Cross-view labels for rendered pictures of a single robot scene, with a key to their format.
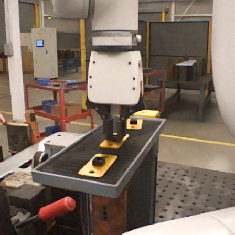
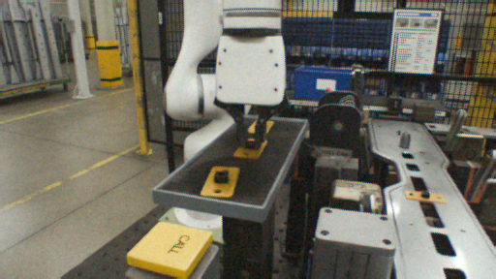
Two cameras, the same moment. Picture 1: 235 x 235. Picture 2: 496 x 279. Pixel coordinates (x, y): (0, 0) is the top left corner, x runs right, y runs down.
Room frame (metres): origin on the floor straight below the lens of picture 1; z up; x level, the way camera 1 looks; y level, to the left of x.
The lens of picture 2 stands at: (1.03, -0.02, 1.35)
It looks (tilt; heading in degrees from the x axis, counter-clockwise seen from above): 19 degrees down; 178
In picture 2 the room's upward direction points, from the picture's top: straight up
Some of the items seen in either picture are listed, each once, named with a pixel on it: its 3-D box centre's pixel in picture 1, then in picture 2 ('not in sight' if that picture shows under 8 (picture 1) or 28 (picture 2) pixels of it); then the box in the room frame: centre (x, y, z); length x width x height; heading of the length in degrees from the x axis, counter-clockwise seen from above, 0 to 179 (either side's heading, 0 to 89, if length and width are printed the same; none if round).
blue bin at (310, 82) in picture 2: not in sight; (328, 82); (-0.52, 0.43, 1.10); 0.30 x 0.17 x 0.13; 64
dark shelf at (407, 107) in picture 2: not in sight; (344, 101); (-0.49, 0.51, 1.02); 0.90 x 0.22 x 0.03; 71
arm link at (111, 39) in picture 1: (116, 40); (250, 21); (0.53, 0.00, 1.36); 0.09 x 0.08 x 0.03; 74
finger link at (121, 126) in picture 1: (127, 123); (235, 124); (0.52, -0.02, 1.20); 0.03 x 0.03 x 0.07; 74
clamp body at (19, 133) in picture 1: (25, 164); not in sight; (1.04, 0.38, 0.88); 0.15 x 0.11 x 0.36; 71
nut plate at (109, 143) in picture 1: (115, 138); (251, 145); (0.53, 0.00, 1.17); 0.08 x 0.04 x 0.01; 164
